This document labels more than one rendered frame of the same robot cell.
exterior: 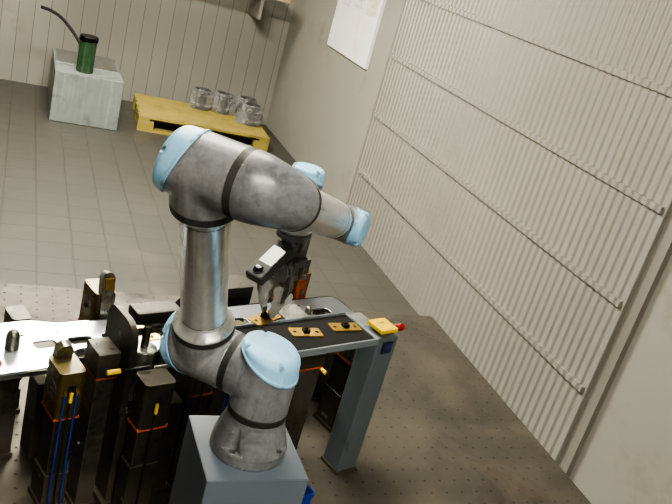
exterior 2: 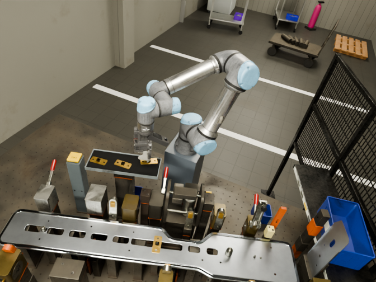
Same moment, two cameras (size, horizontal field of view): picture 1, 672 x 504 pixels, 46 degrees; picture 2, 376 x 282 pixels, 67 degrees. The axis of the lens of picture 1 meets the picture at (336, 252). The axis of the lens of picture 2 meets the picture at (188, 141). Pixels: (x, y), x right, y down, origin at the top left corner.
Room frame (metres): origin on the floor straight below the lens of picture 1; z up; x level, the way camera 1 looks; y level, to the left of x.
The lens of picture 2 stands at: (2.23, 0.90, 2.26)
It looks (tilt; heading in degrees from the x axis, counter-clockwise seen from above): 41 degrees down; 222
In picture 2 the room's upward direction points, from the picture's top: 9 degrees clockwise
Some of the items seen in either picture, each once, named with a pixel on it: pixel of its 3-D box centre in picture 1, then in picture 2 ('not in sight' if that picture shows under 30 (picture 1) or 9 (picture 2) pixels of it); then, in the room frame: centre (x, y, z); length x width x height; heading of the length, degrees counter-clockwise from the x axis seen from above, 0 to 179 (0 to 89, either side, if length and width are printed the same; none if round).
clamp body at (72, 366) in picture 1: (58, 437); (213, 227); (1.43, 0.48, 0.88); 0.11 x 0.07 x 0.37; 44
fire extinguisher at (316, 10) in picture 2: not in sight; (315, 15); (-5.15, -2.23, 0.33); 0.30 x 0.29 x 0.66; 25
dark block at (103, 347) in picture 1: (90, 425); (202, 221); (1.47, 0.42, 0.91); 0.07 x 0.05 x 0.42; 44
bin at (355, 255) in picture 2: not in sight; (342, 231); (1.05, 0.96, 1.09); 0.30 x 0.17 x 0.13; 36
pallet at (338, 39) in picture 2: not in sight; (350, 46); (-4.91, -1.07, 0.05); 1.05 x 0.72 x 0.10; 25
